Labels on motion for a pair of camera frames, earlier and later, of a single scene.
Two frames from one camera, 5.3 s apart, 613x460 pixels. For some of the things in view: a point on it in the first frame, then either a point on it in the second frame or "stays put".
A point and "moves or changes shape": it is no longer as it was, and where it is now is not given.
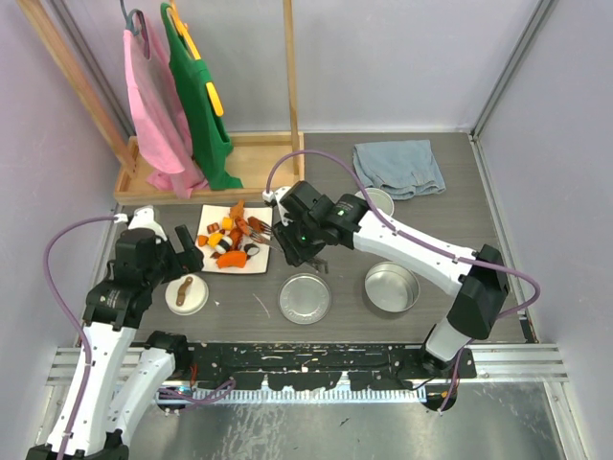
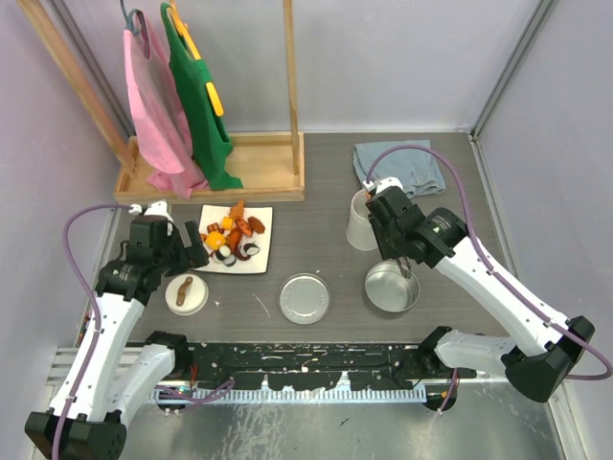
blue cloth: [402, 169] stays put
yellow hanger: [194, 51] stays put
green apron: [210, 142] stays put
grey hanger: [128, 24] stays put
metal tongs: [261, 233] moves or changes shape
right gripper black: [296, 255] -> [386, 250]
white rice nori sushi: [223, 245] -> [224, 255]
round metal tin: [392, 287] stays put
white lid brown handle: [187, 295] stays put
